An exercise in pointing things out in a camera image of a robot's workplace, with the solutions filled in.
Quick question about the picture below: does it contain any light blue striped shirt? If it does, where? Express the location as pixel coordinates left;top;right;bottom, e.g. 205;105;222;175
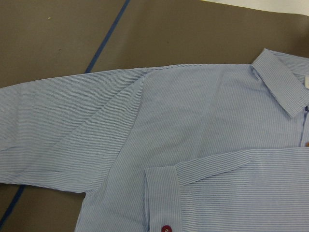
0;49;309;232

